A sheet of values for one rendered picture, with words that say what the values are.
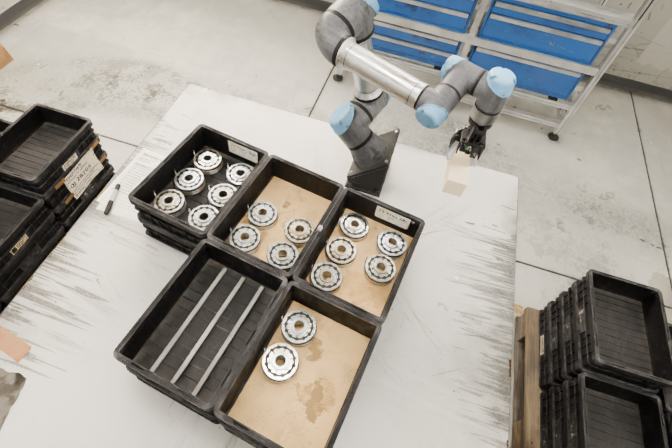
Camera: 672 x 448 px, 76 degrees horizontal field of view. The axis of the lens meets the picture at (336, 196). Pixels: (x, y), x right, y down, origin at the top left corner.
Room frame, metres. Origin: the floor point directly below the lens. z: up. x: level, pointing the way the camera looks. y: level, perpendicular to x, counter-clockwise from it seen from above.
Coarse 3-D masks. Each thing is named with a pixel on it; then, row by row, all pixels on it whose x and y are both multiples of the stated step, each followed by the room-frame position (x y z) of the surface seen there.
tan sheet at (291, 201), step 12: (276, 180) 0.98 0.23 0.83; (264, 192) 0.92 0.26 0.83; (276, 192) 0.93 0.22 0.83; (288, 192) 0.94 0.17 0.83; (300, 192) 0.95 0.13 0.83; (276, 204) 0.88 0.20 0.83; (288, 204) 0.89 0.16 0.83; (300, 204) 0.90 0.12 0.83; (312, 204) 0.90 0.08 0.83; (324, 204) 0.91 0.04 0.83; (288, 216) 0.84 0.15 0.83; (300, 216) 0.84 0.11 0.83; (312, 216) 0.85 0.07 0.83; (276, 228) 0.78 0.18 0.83; (228, 240) 0.70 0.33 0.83; (264, 240) 0.72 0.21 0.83; (276, 240) 0.73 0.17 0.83; (264, 252) 0.68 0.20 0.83
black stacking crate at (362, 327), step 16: (288, 304) 0.52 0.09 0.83; (304, 304) 0.52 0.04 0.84; (320, 304) 0.51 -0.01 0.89; (272, 320) 0.43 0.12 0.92; (336, 320) 0.49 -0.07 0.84; (352, 320) 0.48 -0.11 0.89; (272, 336) 0.41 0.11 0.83; (368, 336) 0.46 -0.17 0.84; (256, 352) 0.34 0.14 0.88; (240, 384) 0.26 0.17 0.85; (352, 384) 0.30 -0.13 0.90; (240, 432) 0.16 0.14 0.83
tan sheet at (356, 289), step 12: (336, 228) 0.82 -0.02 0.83; (372, 228) 0.85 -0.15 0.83; (384, 228) 0.85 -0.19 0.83; (372, 240) 0.80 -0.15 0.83; (408, 240) 0.82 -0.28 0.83; (324, 252) 0.72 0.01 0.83; (360, 252) 0.74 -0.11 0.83; (372, 252) 0.75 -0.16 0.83; (360, 264) 0.70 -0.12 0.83; (396, 264) 0.72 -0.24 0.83; (324, 276) 0.63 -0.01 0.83; (348, 276) 0.65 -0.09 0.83; (360, 276) 0.65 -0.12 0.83; (396, 276) 0.68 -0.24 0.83; (348, 288) 0.60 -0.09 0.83; (360, 288) 0.61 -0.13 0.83; (372, 288) 0.62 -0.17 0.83; (384, 288) 0.63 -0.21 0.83; (348, 300) 0.56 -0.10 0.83; (360, 300) 0.57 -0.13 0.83; (372, 300) 0.58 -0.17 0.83; (384, 300) 0.58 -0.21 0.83; (372, 312) 0.54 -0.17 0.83
